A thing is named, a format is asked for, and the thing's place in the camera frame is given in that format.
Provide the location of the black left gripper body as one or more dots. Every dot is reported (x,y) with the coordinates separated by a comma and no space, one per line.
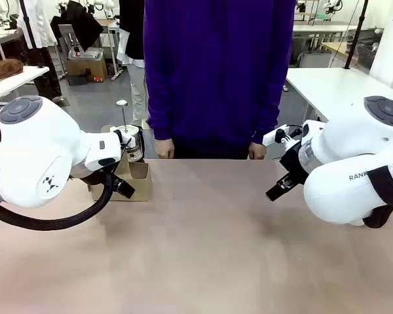
(88,178)

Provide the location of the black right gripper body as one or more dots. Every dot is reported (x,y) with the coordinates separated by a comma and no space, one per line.
(293,163)

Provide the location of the brown cardboard cup carrier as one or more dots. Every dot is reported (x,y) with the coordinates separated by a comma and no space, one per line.
(141,186)

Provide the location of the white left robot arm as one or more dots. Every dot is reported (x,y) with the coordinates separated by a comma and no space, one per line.
(36,147)

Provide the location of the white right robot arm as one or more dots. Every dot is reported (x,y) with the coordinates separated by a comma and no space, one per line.
(340,144)

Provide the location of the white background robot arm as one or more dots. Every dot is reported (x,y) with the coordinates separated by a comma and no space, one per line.
(333,5)

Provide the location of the person's left hand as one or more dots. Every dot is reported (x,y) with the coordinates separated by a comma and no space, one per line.
(257,151)

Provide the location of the person's right hand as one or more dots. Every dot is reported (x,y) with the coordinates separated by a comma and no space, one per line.
(164,150)

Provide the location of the glass French press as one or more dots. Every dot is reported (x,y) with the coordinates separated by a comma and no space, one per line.
(134,150)

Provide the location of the brown cardboard box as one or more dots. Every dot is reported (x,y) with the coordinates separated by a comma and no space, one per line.
(85,70)

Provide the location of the person in purple sweater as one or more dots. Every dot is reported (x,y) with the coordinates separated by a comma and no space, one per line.
(216,81)

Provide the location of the white side table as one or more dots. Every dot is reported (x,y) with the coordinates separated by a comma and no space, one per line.
(6,86)

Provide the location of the light wooden table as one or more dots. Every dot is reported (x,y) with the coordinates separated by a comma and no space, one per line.
(334,46)

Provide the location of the grey device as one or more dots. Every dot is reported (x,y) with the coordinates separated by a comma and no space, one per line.
(88,53)

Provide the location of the black mesh basket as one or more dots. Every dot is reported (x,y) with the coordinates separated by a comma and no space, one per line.
(366,55)

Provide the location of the brown furry bundle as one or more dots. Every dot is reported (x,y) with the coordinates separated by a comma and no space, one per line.
(3,70)

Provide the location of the long white workbench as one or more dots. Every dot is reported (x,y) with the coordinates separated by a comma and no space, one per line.
(321,27)

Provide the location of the black stand pole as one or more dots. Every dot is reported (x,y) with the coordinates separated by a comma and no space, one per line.
(355,36)

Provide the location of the black hanging cloth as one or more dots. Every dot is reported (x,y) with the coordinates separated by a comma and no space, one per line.
(78,23)

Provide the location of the bystander in black top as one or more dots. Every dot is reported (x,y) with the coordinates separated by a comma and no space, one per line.
(134,26)

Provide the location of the bystander in white coat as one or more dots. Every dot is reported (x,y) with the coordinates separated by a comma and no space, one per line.
(36,23)

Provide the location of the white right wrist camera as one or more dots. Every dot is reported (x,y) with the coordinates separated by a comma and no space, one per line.
(272,137)

